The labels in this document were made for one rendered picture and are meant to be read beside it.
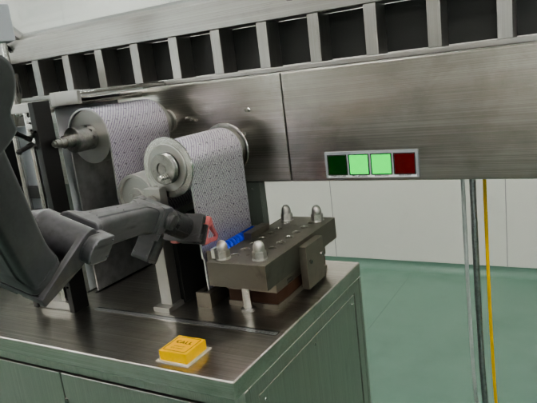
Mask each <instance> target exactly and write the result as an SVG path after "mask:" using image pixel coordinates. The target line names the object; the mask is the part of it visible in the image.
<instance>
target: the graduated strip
mask: <svg viewBox="0 0 537 403"><path fill-rule="evenodd" d="M93 310H97V311H103V312H109V313H119V314H125V315H131V316H137V317H147V318H153V319H159V320H165V321H175V322H181V323H187V324H193V325H203V326H209V327H215V328H221V329H231V330H237V331H243V332H249V333H259V334H265V335H271V336H276V335H277V334H278V333H279V332H280V331H275V330H269V329H258V328H252V327H246V326H239V325H229V324H222V323H216V322H211V321H199V320H193V319H188V318H181V317H170V316H164V315H158V314H152V313H141V312H135V311H129V310H123V309H112V308H106V307H100V306H98V307H97V308H96V309H93Z"/></svg>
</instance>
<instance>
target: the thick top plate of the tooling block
mask: <svg viewBox="0 0 537 403"><path fill-rule="evenodd" d="M323 218H324V221H322V222H311V217H293V220H292V221H281V218H280V219H279V220H277V221H275V222H273V223H272V224H271V225H269V230H267V231H266V232H264V233H262V234H261V235H259V236H257V237H255V238H254V239H252V240H243V241H241V242H239V243H237V244H236V245H234V246H233V247H231V248H229V252H230V256H231V258H230V259H229V260H226V261H217V260H216V258H215V259H214V258H212V259H210V260H208V261H207V262H206V265H207V270H208V276H209V285H212V286H220V287H229V288H237V289H253V290H261V291H269V290H270V289H271V288H272V287H274V286H275V285H276V284H278V283H279V282H280V281H282V280H283V279H284V278H286V277H287V276H288V275H289V274H290V273H292V272H293V271H294V270H296V269H297V268H298V267H300V256H299V249H298V247H299V246H300V245H302V244H304V243H305V242H306V241H307V240H309V239H310V238H311V237H313V236H315V235H322V241H323V248H324V247H325V246H326V245H327V244H329V243H330V242H331V241H333V240H334V239H335V238H336V224H335V218H334V217H323ZM255 241H262V242H263V244H264V246H265V249H266V252H267V257H268V259H267V260H266V261H259V262H255V261H253V260H252V259H253V255H252V251H253V243H254V242H255Z"/></svg>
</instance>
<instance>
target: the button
mask: <svg viewBox="0 0 537 403"><path fill-rule="evenodd" d="M206 349H207V347H206V342H205V339H200V338H195V337H186V336H178V337H176V338H175V339H173V340H172V341H171V342H170V343H168V344H167V345H165V346H164V347H162V348H161V349H159V354H160V359H161V360H163V361H171V362H176V363H181V364H185V365H187V364H188V363H190V362H191V361H192V360H193V359H194V358H196V357H197V356H198V355H200V354H201V353H202V352H204V351H205V350H206Z"/></svg>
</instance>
